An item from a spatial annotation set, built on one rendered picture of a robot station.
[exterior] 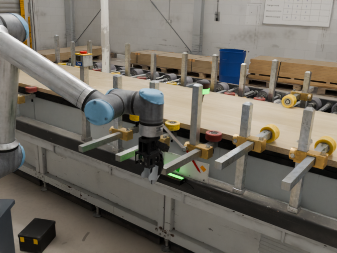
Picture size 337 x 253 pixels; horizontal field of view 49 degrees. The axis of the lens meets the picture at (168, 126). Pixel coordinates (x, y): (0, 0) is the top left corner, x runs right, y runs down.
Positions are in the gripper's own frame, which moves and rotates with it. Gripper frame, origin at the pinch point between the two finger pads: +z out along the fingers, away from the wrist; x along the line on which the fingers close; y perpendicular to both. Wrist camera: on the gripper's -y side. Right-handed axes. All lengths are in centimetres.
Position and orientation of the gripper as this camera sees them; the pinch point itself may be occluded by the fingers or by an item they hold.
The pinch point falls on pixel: (153, 180)
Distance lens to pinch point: 148.2
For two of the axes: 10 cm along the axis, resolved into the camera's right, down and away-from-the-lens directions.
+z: -0.3, 9.5, 3.1
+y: -5.9, 2.3, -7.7
